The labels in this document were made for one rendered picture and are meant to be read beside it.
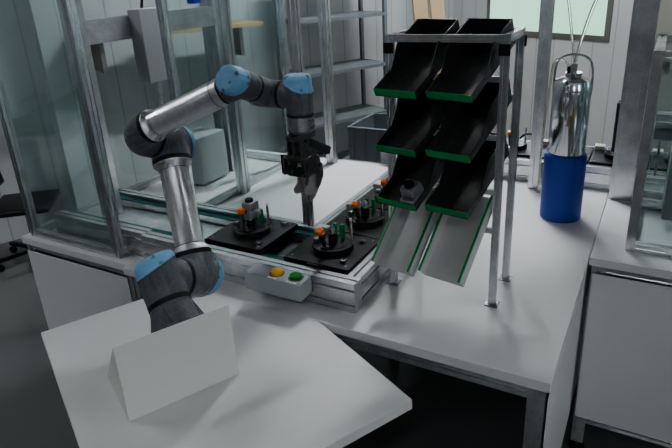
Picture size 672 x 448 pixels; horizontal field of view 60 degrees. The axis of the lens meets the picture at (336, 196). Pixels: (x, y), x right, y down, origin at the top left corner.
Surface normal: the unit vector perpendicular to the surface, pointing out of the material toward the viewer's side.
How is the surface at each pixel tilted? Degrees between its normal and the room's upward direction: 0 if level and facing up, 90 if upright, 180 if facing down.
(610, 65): 90
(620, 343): 90
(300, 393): 0
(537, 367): 0
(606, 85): 90
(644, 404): 90
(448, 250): 45
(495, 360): 0
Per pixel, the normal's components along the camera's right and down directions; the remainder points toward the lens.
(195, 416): -0.05, -0.93
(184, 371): 0.56, 0.27
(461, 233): -0.47, -0.44
